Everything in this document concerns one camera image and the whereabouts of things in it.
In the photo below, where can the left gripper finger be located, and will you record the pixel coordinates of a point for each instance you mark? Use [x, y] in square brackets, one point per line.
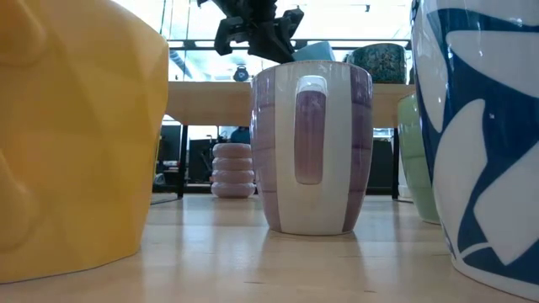
[273, 48]

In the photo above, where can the light blue mug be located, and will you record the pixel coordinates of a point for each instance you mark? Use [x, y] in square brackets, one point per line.
[316, 52]

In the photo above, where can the dark speckled mug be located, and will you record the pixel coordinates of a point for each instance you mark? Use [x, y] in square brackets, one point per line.
[381, 63]

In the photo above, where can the ribbed purple mug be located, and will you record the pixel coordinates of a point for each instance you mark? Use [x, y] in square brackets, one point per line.
[233, 170]

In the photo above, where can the green striped mug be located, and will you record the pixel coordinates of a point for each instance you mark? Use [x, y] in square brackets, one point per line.
[414, 168]

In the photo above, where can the yellow-orange faceted mug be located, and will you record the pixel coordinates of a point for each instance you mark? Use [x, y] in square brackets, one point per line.
[84, 147]

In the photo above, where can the blue white floral mug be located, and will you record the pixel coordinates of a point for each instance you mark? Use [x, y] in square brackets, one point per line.
[484, 168]

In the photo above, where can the round black background object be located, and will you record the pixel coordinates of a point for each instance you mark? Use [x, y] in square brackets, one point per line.
[241, 74]

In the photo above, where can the wooden shelf riser black legs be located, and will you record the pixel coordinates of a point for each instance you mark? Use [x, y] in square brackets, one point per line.
[210, 103]

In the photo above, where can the person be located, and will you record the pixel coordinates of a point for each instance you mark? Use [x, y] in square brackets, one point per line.
[241, 135]

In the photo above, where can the black monitor screen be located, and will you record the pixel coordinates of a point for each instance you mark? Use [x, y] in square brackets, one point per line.
[170, 143]

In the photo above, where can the black metal table frame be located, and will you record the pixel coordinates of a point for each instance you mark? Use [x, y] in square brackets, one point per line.
[379, 191]

